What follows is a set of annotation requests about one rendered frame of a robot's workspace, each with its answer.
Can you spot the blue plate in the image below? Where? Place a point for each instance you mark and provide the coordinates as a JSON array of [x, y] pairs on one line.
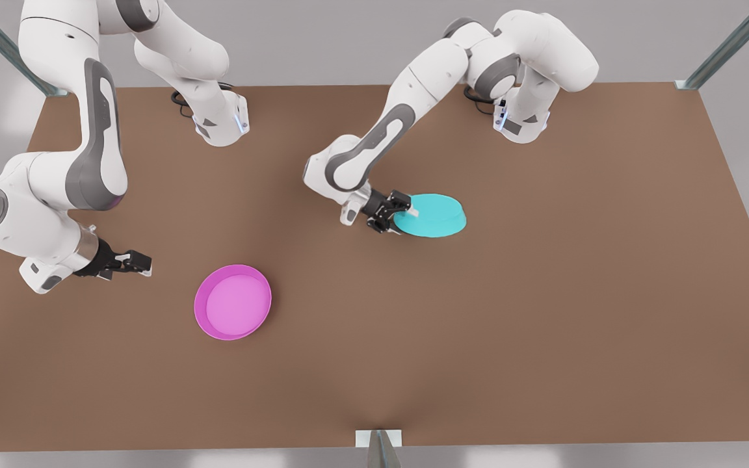
[[436, 216]]

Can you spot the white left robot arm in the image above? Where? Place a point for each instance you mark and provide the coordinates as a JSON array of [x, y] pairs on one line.
[[426, 78]]

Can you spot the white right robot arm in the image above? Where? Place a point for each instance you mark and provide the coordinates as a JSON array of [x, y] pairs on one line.
[[49, 182]]

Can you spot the pink plate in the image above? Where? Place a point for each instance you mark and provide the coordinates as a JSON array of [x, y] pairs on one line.
[[233, 303]]

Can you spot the silver frame post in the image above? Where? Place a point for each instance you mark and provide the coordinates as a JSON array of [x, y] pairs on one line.
[[4, 44], [732, 43], [380, 445]]

